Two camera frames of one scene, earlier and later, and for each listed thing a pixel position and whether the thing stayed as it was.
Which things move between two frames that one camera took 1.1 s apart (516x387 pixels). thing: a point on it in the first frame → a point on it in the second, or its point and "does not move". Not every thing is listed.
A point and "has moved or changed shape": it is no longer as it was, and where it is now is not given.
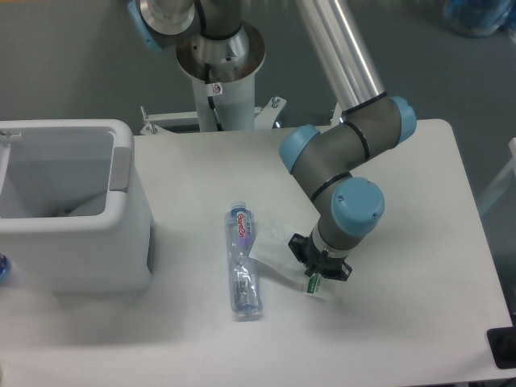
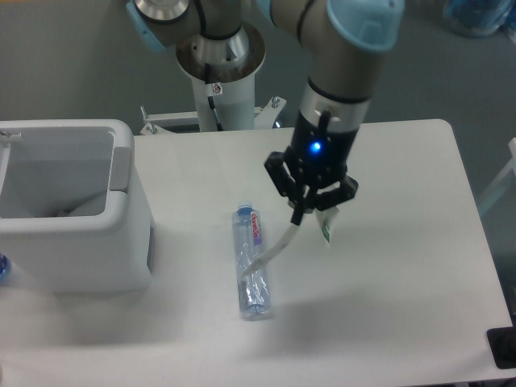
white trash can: x=71 y=215 does not move
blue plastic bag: x=479 y=18 does not move
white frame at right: x=484 y=197 does not move
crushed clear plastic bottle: x=245 y=293 has moved or changed shape
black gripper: x=317 y=261 → x=321 y=154
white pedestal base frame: x=160 y=123 does not move
